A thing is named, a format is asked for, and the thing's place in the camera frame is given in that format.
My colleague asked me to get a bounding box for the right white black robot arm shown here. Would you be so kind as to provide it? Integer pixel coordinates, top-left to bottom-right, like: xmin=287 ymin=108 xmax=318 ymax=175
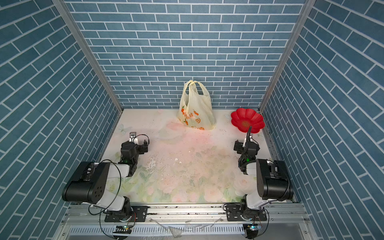
xmin=234 ymin=127 xmax=294 ymax=214

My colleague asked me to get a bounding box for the red flower-shaped plate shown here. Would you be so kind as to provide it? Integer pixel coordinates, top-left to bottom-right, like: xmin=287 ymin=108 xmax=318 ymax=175
xmin=231 ymin=108 xmax=265 ymax=134

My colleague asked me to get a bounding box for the aluminium front rail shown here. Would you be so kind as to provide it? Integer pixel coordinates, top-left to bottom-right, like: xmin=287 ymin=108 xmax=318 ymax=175
xmin=62 ymin=202 xmax=310 ymax=225

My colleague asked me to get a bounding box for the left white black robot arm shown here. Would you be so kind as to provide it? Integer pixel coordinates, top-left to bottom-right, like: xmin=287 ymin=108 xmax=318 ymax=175
xmin=62 ymin=132 xmax=150 ymax=221

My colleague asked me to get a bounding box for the cream printed plastic bag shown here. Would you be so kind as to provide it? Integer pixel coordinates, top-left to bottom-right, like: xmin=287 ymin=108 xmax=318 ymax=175
xmin=177 ymin=80 xmax=216 ymax=131

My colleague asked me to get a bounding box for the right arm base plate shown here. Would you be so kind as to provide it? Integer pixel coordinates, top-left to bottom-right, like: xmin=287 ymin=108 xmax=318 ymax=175
xmin=223 ymin=204 xmax=267 ymax=222

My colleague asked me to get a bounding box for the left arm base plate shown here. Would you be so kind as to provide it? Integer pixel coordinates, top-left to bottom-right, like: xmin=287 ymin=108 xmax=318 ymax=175
xmin=105 ymin=206 xmax=149 ymax=223

